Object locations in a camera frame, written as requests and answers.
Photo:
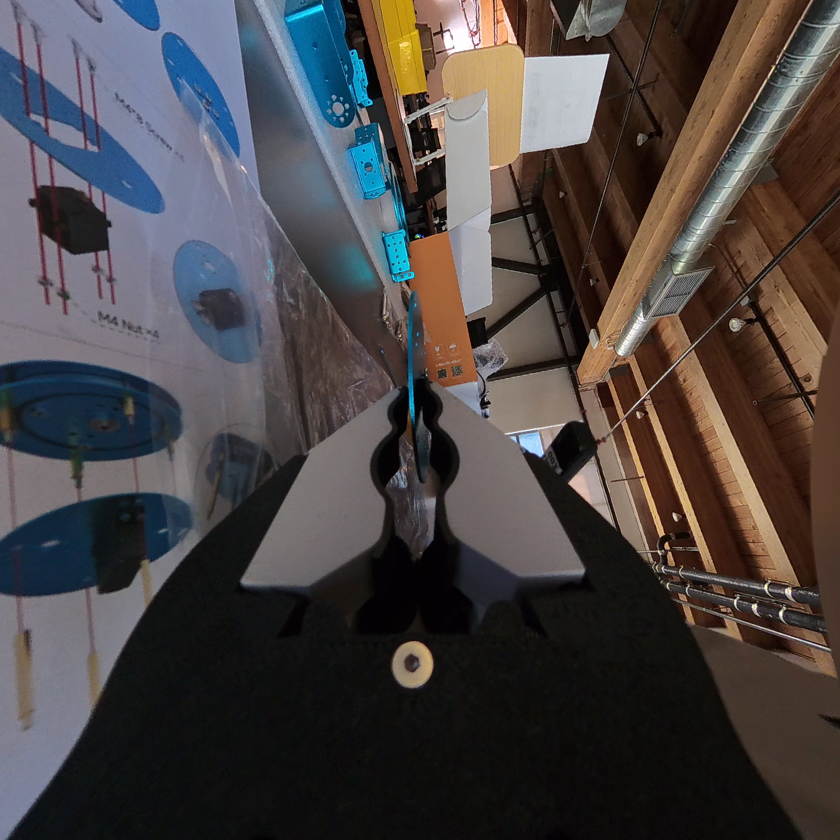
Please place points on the white cardboard box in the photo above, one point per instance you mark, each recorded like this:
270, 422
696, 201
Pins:
469, 197

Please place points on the ceiling pipes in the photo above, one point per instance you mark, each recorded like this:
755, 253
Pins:
741, 590

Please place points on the white foam tray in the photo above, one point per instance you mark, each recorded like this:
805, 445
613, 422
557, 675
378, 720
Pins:
338, 151

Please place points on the orange cardboard box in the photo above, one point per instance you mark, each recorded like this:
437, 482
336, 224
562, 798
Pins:
439, 308

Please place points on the white board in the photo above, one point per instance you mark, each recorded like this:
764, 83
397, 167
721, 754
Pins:
564, 98

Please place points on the blue perforated plate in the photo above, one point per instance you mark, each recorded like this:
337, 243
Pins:
399, 256

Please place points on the light wooden panel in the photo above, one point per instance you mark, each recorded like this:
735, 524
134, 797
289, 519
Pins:
485, 98

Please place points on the grey desk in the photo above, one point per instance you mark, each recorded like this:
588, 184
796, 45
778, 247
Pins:
275, 164

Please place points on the yellow box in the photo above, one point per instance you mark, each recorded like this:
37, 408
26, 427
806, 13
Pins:
400, 46

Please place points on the blue round metal disc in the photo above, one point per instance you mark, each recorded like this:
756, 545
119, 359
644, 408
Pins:
415, 354

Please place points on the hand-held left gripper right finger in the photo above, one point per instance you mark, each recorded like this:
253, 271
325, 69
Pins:
505, 518

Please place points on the blue servo bracket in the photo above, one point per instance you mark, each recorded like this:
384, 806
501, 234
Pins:
367, 161

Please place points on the small bags of screws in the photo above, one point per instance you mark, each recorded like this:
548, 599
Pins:
394, 315

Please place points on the bubble wrap bag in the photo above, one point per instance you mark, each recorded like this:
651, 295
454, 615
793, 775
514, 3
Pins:
491, 354

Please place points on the blue U-shaped bracket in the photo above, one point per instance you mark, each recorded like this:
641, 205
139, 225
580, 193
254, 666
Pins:
321, 59

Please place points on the clear plastic bag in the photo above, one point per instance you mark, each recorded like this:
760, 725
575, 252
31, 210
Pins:
328, 367

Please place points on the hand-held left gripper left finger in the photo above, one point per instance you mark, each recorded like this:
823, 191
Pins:
315, 518

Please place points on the wooden ceiling beam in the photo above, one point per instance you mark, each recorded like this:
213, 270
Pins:
695, 184

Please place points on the white instruction manual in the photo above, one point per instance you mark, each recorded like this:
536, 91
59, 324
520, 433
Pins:
98, 295

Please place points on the silver ventilation duct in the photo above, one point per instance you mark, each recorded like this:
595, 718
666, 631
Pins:
741, 164

